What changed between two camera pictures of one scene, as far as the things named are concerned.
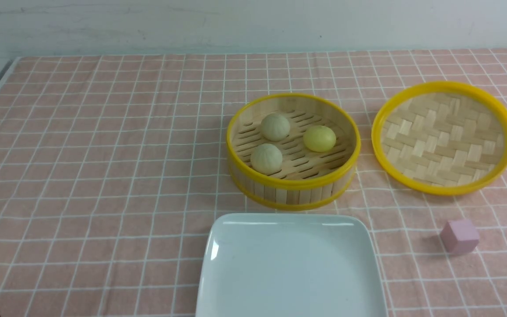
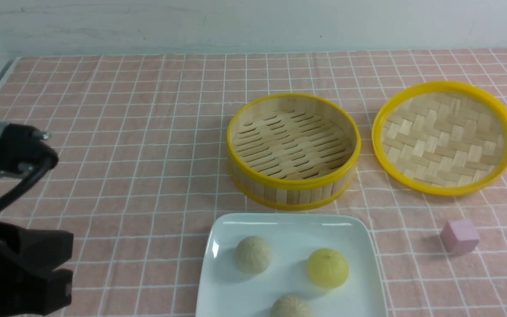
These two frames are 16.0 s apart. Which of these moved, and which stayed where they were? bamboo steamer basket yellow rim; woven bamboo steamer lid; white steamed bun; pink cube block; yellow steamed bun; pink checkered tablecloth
Moved: yellow steamed bun; white steamed bun
Stayed: pink cube block; pink checkered tablecloth; bamboo steamer basket yellow rim; woven bamboo steamer lid
